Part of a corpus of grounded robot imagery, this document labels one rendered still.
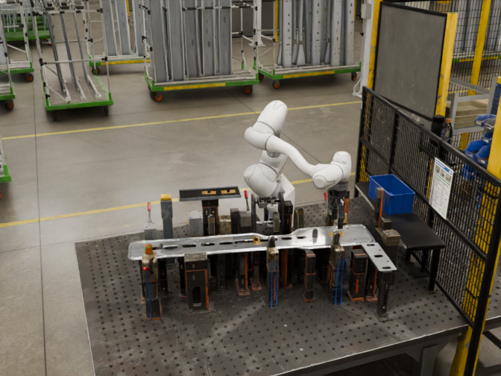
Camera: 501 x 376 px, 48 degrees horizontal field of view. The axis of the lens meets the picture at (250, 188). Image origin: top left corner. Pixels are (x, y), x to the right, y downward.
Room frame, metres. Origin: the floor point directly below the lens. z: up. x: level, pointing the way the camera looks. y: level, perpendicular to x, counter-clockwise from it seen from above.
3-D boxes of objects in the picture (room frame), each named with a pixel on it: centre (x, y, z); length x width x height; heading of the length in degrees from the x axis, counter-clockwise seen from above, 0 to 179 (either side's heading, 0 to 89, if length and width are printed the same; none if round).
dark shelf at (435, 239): (3.11, -0.89, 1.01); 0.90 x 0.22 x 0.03; 9
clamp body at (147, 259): (2.50, 0.52, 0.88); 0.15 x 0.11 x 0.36; 9
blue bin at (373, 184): (3.20, -0.88, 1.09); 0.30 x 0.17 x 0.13; 13
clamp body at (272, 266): (2.61, -0.12, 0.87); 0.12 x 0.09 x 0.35; 9
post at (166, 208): (3.03, 0.50, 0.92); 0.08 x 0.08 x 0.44; 9
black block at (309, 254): (2.65, -0.33, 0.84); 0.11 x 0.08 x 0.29; 9
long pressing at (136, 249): (2.76, -0.01, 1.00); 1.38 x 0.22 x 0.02; 99
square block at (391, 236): (2.76, -0.78, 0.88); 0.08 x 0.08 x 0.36; 9
